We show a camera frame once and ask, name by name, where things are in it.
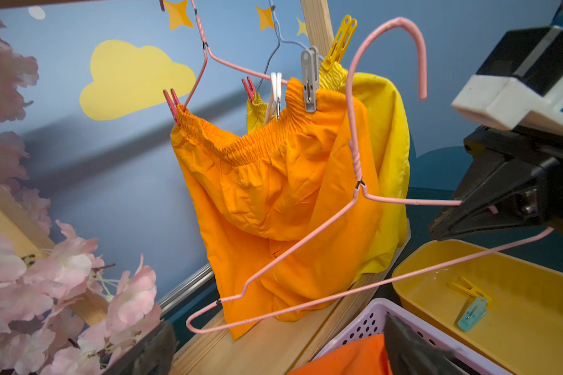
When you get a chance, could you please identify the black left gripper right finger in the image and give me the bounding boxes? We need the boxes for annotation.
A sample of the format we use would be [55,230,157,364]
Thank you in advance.
[383,312,469,374]

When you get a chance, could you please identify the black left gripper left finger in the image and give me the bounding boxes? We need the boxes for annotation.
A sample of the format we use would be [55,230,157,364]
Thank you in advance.
[104,321,178,375]

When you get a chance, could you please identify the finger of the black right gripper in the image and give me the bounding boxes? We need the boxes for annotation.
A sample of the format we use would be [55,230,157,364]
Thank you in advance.
[429,149,559,241]

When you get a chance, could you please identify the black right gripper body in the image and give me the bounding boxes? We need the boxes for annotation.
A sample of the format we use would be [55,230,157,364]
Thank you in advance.
[464,126,563,233]

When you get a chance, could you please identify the dark orange shorts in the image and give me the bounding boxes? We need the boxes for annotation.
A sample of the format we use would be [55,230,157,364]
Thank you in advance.
[290,334,393,375]

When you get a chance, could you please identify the teal clothespin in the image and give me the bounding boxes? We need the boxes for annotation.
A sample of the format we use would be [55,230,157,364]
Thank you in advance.
[457,297,488,332]

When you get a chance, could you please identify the pink wire hanger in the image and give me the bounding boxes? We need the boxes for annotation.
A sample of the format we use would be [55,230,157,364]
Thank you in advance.
[185,17,555,334]
[160,0,288,109]

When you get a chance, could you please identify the light orange shorts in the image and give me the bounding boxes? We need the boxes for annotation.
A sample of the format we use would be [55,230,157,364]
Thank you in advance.
[170,79,383,338]

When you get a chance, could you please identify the grey clothespin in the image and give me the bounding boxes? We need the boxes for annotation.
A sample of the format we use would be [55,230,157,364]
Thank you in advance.
[300,46,319,113]

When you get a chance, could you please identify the white clothespin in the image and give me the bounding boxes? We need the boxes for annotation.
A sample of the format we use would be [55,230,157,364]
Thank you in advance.
[267,72,282,120]

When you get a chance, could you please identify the red clothespin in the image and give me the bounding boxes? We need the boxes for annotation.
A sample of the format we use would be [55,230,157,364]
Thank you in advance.
[163,88,180,122]
[242,76,256,103]

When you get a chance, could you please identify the yellow shorts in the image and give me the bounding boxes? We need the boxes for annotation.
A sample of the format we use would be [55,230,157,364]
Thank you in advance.
[246,60,411,278]

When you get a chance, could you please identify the red clothespin on yellow shorts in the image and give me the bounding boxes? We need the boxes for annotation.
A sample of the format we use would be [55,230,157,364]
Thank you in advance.
[242,76,256,103]

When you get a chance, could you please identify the pink plastic basket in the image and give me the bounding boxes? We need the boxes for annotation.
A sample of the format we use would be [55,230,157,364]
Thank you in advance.
[314,298,510,374]

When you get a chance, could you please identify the pink cherry blossom tree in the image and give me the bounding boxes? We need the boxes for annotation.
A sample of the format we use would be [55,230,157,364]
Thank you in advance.
[0,20,161,374]

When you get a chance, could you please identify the wooden clothes rack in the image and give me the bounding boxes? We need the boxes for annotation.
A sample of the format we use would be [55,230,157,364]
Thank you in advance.
[0,0,411,375]

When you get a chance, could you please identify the yellow plastic tray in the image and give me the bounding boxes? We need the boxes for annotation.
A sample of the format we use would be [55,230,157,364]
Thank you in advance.
[393,234,563,374]

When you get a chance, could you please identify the large yellow clothespin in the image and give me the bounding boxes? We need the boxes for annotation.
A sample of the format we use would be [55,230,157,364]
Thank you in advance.
[322,15,358,70]

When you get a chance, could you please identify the light blue wire hanger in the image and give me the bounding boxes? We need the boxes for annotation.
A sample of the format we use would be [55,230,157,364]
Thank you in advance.
[256,0,308,74]

